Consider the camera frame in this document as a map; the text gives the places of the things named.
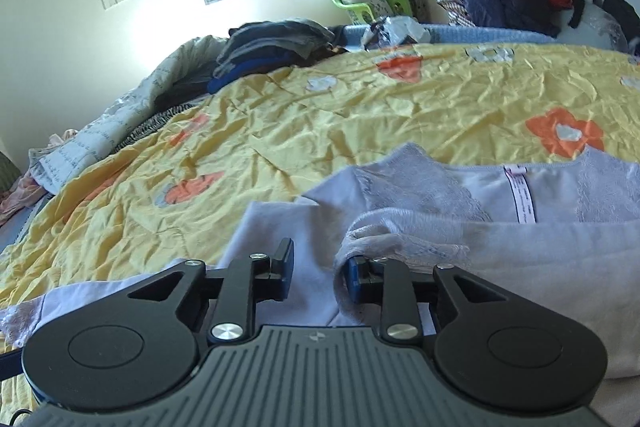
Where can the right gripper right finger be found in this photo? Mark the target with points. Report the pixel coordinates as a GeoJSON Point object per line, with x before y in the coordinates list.
{"type": "Point", "coordinates": [388, 284]}

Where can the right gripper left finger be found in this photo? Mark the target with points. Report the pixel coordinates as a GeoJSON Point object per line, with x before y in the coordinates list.
{"type": "Point", "coordinates": [236, 290]}

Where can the lavender long-sleeve top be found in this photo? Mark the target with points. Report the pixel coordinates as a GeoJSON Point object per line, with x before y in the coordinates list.
{"type": "Point", "coordinates": [563, 235]}

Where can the folded dark clothes stack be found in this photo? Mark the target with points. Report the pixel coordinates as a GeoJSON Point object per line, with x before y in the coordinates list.
{"type": "Point", "coordinates": [258, 48]}

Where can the yellow cartoon quilt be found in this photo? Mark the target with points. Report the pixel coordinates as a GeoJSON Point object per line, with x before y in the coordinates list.
{"type": "Point", "coordinates": [182, 192]}

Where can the grey patterned blanket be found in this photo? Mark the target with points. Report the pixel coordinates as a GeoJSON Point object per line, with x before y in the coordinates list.
{"type": "Point", "coordinates": [97, 139]}

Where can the pink garment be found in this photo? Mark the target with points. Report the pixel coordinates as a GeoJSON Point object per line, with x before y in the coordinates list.
{"type": "Point", "coordinates": [25, 191]}

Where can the white plastic bag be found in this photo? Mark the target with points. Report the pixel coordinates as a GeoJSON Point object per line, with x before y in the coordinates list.
{"type": "Point", "coordinates": [391, 32]}

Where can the green plastic stool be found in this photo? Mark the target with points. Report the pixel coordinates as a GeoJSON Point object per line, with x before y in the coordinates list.
{"type": "Point", "coordinates": [366, 13]}

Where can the black backpack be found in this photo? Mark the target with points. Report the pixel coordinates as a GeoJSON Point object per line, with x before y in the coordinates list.
{"type": "Point", "coordinates": [626, 16]}

